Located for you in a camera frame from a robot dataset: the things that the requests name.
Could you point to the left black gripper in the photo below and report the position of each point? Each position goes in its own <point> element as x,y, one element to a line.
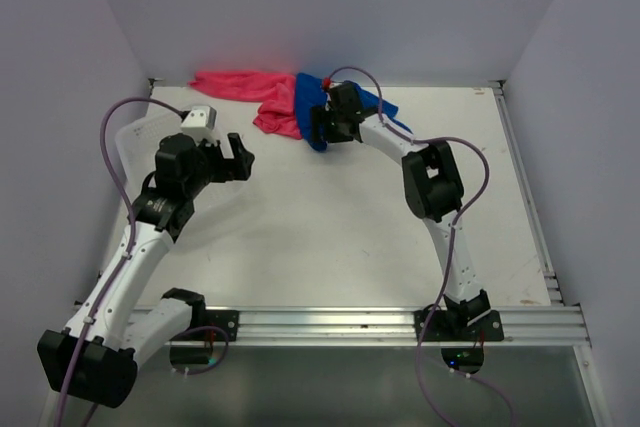
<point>228,168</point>

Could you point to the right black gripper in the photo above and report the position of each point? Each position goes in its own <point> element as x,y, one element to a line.
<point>319,118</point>

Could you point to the blue towel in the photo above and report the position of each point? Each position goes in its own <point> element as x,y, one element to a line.
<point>309,93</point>

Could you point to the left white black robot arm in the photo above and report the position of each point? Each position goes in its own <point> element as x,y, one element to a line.
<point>98,354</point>

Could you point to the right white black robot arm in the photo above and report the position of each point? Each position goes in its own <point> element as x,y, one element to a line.
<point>433,190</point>

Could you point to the pink towel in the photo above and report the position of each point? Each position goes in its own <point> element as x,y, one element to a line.
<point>273,92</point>

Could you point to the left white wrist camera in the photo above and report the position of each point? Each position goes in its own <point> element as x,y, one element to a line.
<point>199,123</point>

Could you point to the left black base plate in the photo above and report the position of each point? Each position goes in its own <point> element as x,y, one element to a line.
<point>220,324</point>

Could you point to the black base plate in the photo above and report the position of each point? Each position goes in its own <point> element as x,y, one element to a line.
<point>443,328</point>
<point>220,324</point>

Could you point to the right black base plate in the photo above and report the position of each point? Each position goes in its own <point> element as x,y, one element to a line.
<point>443,328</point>

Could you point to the front aluminium rail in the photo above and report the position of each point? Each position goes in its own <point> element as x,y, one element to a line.
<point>550,326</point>

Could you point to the aluminium rail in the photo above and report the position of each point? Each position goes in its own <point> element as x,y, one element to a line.
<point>546,266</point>
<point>550,326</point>

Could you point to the right aluminium rail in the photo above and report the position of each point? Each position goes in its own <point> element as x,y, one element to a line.
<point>546,266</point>

